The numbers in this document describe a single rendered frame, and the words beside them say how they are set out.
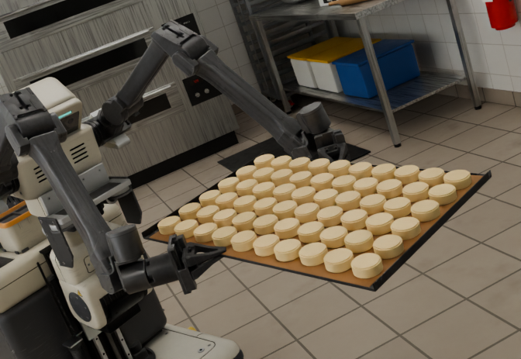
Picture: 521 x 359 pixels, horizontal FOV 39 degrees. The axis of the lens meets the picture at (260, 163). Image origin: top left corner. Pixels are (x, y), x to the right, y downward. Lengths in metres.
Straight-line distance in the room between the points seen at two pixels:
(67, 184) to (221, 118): 4.26
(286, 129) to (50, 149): 0.58
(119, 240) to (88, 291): 0.82
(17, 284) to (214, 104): 3.55
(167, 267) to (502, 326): 1.57
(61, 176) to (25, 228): 0.93
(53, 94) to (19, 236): 0.55
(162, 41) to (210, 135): 3.89
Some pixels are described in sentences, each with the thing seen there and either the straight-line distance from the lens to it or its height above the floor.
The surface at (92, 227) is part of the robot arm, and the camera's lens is 1.51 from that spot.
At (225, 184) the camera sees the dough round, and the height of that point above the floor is 1.01.
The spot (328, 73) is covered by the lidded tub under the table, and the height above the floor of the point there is 0.39.
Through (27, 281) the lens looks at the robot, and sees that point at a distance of 2.44.
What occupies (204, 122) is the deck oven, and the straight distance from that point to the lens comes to 5.73.
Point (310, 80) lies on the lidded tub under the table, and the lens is 5.74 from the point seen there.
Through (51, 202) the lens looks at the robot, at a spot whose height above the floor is 1.00.
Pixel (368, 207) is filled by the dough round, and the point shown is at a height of 0.98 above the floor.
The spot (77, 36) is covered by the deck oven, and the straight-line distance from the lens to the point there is 5.50.
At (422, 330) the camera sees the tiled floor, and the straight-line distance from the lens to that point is 2.78.
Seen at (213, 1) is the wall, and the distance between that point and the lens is 6.76.
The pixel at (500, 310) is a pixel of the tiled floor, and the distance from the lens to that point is 2.79.
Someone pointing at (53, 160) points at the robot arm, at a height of 1.21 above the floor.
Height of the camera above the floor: 1.51
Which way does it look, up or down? 17 degrees down
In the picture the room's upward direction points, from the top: 20 degrees counter-clockwise
